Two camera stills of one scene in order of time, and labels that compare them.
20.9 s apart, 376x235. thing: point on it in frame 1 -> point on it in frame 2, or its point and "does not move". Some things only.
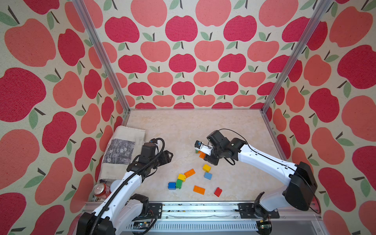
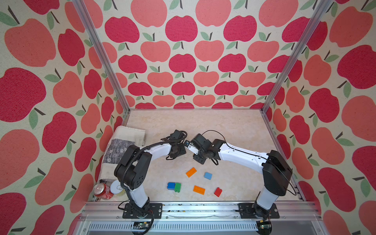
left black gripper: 166,157 -> 183,152
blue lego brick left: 172,186 does not move
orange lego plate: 189,173 does not move
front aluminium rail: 223,219 does not move
